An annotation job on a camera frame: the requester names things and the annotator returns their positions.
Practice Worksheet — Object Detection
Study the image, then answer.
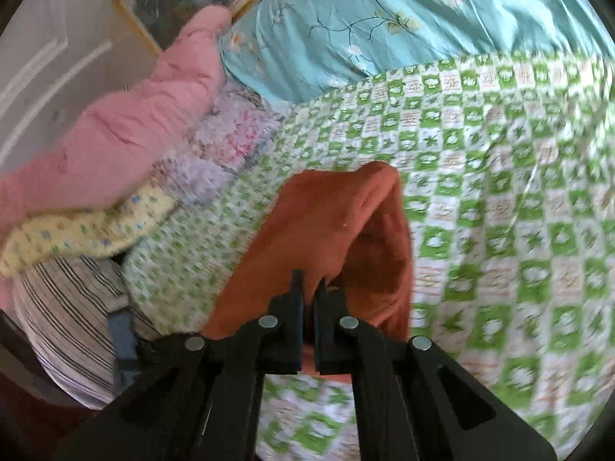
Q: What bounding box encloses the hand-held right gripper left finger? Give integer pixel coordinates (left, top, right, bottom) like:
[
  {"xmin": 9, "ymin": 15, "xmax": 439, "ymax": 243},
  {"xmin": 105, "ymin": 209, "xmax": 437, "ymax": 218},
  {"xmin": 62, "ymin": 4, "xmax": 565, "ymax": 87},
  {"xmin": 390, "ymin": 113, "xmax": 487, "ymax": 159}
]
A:
[{"xmin": 52, "ymin": 270, "xmax": 305, "ymax": 461}]

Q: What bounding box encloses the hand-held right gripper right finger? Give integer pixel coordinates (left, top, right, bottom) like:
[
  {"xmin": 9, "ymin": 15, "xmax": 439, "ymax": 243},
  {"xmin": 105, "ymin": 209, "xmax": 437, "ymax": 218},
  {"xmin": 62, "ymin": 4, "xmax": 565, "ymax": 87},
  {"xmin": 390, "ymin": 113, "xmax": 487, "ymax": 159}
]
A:
[{"xmin": 313, "ymin": 279, "xmax": 558, "ymax": 461}]

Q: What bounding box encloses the orange knit sweater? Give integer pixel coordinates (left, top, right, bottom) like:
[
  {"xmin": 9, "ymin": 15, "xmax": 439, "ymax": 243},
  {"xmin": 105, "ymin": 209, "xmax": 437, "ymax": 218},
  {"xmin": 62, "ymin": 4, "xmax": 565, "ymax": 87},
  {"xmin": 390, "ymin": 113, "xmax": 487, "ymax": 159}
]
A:
[{"xmin": 199, "ymin": 161, "xmax": 416, "ymax": 375}]

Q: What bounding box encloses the pastel floral fleece blanket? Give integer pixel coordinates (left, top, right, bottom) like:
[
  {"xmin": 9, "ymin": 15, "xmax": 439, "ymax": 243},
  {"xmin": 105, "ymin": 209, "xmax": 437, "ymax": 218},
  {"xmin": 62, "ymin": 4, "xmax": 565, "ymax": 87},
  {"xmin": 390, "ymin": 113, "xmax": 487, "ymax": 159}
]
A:
[{"xmin": 154, "ymin": 81, "xmax": 284, "ymax": 207}]

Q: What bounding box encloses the green white patterned bedsheet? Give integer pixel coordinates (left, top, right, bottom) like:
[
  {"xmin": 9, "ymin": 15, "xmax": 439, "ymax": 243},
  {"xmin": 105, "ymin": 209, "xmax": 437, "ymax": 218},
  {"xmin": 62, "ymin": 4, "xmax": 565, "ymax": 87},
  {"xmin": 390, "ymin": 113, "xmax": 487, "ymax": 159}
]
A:
[{"xmin": 120, "ymin": 50, "xmax": 615, "ymax": 461}]

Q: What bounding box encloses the striped grey white cloth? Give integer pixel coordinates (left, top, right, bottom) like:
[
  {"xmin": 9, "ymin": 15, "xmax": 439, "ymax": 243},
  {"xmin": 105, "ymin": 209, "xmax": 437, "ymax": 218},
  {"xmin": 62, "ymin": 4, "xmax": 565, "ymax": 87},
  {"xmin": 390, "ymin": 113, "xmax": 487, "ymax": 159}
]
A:
[{"xmin": 12, "ymin": 254, "xmax": 164, "ymax": 411}]

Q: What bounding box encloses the yellow dotted cloth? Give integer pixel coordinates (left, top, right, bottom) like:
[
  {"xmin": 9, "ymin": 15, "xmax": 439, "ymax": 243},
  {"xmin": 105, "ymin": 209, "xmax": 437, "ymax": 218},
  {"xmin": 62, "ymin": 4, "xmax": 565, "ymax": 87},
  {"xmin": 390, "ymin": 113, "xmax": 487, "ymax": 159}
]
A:
[{"xmin": 0, "ymin": 185, "xmax": 181, "ymax": 277}]

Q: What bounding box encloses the pink padded quilt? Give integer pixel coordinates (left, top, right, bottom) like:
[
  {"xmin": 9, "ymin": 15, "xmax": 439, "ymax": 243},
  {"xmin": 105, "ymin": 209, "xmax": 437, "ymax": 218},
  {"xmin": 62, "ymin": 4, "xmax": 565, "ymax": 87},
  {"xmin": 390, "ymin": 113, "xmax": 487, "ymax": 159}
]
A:
[{"xmin": 0, "ymin": 5, "xmax": 234, "ymax": 303}]

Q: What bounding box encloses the teal floral quilt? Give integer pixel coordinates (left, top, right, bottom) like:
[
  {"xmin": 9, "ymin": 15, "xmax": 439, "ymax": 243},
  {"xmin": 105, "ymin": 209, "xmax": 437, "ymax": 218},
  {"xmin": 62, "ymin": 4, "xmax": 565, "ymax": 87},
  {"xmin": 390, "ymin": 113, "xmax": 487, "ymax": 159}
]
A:
[{"xmin": 216, "ymin": 0, "xmax": 615, "ymax": 106}]

